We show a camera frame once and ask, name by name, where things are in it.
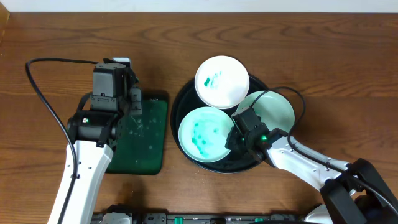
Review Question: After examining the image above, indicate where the pale green plate front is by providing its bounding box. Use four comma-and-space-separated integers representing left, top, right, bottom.
178, 106, 234, 163

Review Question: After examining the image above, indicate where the pale green plate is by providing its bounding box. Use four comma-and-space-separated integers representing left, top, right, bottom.
178, 106, 234, 163
236, 90, 295, 133

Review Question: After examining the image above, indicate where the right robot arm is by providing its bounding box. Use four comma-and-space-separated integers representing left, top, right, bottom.
226, 107, 397, 223

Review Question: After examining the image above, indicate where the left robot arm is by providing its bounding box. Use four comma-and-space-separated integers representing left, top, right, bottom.
49, 58, 142, 223

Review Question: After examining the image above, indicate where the black round tray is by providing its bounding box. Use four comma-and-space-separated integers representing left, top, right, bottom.
170, 80, 260, 174

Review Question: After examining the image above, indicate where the black rectangular water tray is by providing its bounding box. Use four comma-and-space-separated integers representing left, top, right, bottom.
106, 90, 169, 175

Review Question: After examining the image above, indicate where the pale green plate right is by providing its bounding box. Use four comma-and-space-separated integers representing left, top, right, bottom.
236, 90, 295, 133

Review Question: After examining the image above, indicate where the white plate with green smear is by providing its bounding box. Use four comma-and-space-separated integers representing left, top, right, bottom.
194, 55, 250, 109

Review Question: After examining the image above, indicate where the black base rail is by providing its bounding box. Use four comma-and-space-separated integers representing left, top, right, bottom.
91, 203, 326, 224

